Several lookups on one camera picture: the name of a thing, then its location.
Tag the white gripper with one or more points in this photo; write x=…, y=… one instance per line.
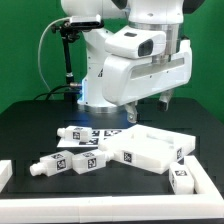
x=127, y=80

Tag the white square tabletop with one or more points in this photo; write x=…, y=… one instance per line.
x=148, y=148

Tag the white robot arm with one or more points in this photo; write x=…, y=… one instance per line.
x=153, y=15

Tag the white marker sheet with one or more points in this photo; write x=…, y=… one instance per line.
x=97, y=135

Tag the white L-shaped fence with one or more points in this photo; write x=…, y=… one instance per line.
x=205, y=203

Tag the white block left edge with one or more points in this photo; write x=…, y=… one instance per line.
x=5, y=173

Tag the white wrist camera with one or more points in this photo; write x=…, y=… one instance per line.
x=136, y=43

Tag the camera on black stand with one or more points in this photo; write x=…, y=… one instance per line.
x=69, y=31

